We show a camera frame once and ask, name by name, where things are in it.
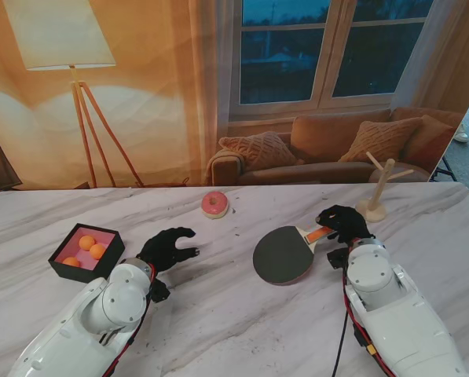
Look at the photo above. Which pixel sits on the black box pink inside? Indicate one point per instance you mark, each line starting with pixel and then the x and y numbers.
pixel 110 259

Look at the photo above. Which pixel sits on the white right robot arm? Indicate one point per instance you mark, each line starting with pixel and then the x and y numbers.
pixel 395 314

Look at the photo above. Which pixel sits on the wooden mug tree stand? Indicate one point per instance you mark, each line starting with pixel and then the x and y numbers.
pixel 377 192

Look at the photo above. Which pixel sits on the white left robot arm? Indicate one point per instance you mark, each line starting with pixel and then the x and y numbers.
pixel 81 322

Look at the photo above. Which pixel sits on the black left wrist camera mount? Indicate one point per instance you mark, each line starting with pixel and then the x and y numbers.
pixel 159 290

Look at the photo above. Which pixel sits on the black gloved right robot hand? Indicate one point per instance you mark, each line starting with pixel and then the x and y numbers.
pixel 346 224

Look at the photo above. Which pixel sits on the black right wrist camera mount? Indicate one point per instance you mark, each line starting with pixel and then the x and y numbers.
pixel 336 257

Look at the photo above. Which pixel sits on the black red ping pong bat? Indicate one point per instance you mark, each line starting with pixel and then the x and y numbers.
pixel 283 255

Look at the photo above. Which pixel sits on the black tripod stand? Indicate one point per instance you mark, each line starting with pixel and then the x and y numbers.
pixel 443 169

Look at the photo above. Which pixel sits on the pink frosted toy donut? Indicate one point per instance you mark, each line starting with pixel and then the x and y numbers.
pixel 215 204

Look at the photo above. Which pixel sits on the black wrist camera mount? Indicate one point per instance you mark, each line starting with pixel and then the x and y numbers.
pixel 159 290
pixel 336 257

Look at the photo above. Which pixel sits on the orange ping pong ball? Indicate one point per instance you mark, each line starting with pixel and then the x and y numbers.
pixel 86 242
pixel 97 251
pixel 71 262

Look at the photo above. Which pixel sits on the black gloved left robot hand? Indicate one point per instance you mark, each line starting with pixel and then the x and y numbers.
pixel 165 247

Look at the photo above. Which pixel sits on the printed living room backdrop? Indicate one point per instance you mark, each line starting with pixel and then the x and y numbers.
pixel 140 98

